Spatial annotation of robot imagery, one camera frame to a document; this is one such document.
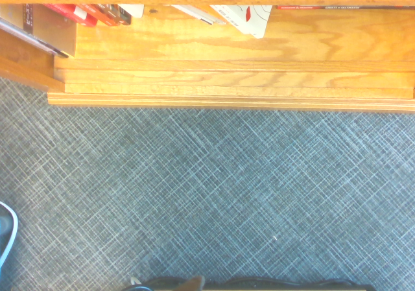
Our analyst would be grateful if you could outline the rustic wooden side table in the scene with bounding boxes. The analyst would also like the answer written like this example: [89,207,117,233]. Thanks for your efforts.
[152,275,375,291]

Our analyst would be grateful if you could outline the white book red lips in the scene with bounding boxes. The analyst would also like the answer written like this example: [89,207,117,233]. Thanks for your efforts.
[210,5,273,40]

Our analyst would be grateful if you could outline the thin pale book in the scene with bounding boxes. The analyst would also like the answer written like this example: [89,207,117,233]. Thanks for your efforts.
[170,5,226,25]

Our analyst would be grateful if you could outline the dark book red spine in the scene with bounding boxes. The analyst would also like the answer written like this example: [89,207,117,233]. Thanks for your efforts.
[277,5,415,10]

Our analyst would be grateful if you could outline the dark brown book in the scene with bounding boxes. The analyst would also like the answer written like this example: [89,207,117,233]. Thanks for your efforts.
[103,4,133,25]

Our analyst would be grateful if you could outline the brown hardcover book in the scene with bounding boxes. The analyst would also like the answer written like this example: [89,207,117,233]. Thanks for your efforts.
[0,4,78,59]

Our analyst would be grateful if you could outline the red orange book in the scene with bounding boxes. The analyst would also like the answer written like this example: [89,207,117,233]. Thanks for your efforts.
[79,4,119,27]

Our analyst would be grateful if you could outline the wooden bookshelf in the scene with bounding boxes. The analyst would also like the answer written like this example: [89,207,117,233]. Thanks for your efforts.
[0,0,415,113]

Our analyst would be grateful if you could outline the plain white book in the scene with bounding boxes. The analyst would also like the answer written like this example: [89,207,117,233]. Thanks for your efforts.
[118,4,145,19]

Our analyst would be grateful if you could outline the blue covered sofa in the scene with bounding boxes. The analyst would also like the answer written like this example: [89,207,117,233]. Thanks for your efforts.
[0,202,19,270]

